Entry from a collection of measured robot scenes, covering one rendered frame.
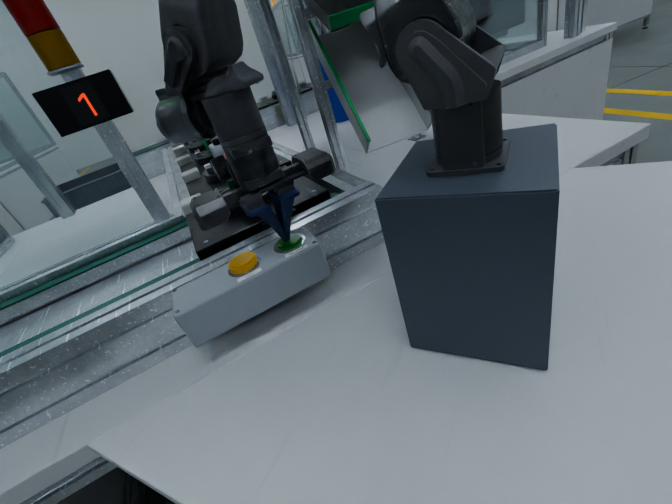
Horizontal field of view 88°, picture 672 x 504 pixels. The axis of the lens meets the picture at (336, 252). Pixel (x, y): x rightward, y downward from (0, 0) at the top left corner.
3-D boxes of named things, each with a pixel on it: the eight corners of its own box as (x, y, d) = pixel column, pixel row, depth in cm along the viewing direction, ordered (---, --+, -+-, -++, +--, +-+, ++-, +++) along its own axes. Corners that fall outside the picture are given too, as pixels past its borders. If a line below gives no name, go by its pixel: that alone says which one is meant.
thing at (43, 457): (648, 137, 72) (651, 123, 70) (-302, 691, 35) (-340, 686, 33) (342, 108, 187) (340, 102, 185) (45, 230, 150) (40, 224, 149)
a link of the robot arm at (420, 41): (506, 74, 31) (504, -13, 27) (495, 105, 24) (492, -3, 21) (430, 90, 34) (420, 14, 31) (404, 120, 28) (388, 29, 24)
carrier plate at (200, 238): (332, 199, 61) (328, 188, 60) (201, 262, 55) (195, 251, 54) (288, 173, 81) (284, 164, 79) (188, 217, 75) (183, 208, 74)
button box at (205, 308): (332, 275, 51) (320, 240, 48) (196, 349, 46) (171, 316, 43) (314, 256, 57) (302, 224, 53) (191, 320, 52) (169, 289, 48)
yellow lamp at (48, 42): (78, 62, 56) (57, 27, 53) (45, 72, 54) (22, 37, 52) (83, 64, 60) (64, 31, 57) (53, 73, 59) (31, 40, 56)
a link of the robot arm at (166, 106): (231, 12, 37) (162, 41, 43) (175, 22, 32) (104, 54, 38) (270, 119, 43) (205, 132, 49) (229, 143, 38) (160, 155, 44)
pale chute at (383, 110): (429, 130, 66) (436, 115, 61) (365, 154, 64) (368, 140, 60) (367, 20, 72) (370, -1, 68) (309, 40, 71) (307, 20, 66)
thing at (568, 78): (595, 192, 202) (617, 21, 157) (447, 282, 175) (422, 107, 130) (500, 170, 257) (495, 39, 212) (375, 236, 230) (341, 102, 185)
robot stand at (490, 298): (547, 372, 34) (560, 189, 24) (410, 348, 41) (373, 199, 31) (548, 280, 44) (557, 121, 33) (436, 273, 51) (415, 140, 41)
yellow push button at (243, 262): (263, 270, 47) (258, 258, 46) (236, 283, 46) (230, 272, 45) (256, 258, 51) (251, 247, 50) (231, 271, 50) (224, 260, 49)
